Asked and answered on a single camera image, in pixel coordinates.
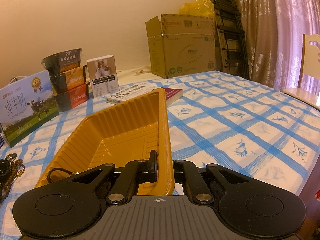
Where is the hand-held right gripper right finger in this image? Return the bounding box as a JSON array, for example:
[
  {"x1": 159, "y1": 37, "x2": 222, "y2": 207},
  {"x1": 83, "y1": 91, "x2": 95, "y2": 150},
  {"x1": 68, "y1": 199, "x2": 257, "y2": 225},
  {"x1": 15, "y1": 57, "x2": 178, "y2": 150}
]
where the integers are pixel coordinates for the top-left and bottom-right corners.
[{"x1": 172, "y1": 159, "x2": 242, "y2": 204}]

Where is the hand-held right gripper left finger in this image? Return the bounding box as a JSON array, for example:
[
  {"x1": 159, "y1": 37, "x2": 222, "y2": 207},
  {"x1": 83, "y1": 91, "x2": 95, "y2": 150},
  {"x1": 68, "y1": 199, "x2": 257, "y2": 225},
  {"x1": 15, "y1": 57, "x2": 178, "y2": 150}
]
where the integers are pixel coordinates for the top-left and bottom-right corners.
[{"x1": 66, "y1": 150, "x2": 159, "y2": 205}]

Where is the orange plastic tray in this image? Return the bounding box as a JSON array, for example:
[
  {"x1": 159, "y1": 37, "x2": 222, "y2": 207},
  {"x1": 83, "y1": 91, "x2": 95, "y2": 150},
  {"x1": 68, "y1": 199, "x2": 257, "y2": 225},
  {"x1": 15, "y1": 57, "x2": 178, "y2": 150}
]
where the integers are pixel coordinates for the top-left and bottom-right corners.
[{"x1": 34, "y1": 87, "x2": 175, "y2": 196}]

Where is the blue checkered tablecloth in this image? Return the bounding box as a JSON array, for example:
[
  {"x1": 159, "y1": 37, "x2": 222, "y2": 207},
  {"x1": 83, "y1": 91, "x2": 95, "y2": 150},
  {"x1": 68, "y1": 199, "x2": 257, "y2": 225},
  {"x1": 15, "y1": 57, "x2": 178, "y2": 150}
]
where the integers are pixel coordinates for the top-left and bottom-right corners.
[{"x1": 0, "y1": 70, "x2": 320, "y2": 220}]

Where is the white and maroon book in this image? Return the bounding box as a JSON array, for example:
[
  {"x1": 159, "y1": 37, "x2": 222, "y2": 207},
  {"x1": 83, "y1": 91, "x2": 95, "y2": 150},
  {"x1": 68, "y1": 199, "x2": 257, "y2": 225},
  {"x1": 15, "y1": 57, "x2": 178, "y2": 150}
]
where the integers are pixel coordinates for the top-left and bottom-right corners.
[{"x1": 106, "y1": 84, "x2": 183, "y2": 107}]

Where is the small white product box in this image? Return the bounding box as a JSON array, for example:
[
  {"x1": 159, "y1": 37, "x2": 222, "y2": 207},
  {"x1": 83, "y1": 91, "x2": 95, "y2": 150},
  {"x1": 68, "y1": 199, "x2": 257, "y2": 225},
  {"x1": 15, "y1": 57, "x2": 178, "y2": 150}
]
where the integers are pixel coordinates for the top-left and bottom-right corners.
[{"x1": 86, "y1": 54, "x2": 119, "y2": 98}]

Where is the red instant rice bowl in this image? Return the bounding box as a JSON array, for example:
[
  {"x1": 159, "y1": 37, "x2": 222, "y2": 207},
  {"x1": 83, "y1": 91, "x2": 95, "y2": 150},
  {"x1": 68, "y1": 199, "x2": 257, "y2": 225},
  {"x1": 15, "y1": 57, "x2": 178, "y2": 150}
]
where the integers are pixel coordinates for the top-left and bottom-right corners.
[{"x1": 54, "y1": 82, "x2": 90, "y2": 112}]

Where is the orange instant rice bowl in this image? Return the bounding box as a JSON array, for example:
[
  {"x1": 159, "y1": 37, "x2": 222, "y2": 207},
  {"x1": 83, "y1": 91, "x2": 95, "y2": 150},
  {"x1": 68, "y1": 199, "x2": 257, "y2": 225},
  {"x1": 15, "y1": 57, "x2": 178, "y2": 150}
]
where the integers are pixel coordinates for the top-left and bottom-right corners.
[{"x1": 49, "y1": 65, "x2": 87, "y2": 92}]

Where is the large open cardboard box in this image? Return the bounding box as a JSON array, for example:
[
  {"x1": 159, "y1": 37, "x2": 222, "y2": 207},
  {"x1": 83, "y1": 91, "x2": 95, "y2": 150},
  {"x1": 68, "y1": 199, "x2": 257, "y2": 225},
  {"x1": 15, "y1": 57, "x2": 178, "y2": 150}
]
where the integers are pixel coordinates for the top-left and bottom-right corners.
[{"x1": 145, "y1": 14, "x2": 217, "y2": 79}]

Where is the black instant rice bowl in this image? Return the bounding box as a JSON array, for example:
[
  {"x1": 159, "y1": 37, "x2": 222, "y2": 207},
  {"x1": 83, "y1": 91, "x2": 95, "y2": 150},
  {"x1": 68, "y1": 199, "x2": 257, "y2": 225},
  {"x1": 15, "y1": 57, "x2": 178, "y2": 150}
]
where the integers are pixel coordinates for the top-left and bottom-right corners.
[{"x1": 41, "y1": 47, "x2": 84, "y2": 76}]

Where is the light blue milk carton box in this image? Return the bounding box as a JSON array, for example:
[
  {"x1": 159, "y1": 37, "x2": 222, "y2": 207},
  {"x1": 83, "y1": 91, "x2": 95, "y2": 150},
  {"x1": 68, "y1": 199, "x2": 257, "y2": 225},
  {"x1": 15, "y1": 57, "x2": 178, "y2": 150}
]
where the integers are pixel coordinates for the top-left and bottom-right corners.
[{"x1": 0, "y1": 69, "x2": 60, "y2": 147}]

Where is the black folding ladder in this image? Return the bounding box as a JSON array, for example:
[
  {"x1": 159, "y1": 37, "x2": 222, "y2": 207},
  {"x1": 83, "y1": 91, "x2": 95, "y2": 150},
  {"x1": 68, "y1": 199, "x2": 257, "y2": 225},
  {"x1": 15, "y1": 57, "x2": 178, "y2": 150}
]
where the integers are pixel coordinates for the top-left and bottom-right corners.
[{"x1": 205, "y1": 0, "x2": 250, "y2": 80}]

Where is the yellow plastic bag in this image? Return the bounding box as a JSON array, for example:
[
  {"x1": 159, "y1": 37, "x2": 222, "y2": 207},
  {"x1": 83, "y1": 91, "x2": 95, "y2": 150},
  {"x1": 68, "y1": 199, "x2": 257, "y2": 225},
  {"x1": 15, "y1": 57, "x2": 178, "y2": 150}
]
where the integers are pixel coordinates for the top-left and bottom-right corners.
[{"x1": 178, "y1": 0, "x2": 215, "y2": 18}]

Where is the cream wooden chair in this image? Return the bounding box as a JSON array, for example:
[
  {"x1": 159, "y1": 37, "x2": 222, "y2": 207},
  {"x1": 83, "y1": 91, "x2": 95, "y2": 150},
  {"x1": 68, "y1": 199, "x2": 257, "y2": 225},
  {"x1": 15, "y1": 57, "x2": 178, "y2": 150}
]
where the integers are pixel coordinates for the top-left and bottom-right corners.
[{"x1": 282, "y1": 34, "x2": 320, "y2": 110}]

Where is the patterned beige curtain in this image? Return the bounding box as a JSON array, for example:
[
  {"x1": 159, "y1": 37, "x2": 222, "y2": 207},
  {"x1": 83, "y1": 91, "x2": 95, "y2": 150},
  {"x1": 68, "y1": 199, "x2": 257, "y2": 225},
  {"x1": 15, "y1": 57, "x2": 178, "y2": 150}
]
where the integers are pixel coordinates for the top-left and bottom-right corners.
[{"x1": 232, "y1": 0, "x2": 320, "y2": 93}]

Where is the brown wooden bead necklace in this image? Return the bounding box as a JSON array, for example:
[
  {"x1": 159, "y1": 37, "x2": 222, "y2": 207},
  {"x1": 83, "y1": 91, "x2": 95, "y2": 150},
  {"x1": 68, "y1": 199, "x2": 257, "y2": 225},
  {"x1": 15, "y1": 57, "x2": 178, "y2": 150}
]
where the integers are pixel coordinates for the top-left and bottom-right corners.
[{"x1": 0, "y1": 152, "x2": 25, "y2": 203}]

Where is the black tassel strap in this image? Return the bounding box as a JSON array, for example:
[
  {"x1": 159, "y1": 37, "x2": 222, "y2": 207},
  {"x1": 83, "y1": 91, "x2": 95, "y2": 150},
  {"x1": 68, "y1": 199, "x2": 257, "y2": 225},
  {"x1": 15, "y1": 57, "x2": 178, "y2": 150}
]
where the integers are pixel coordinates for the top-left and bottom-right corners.
[{"x1": 0, "y1": 159, "x2": 10, "y2": 183}]

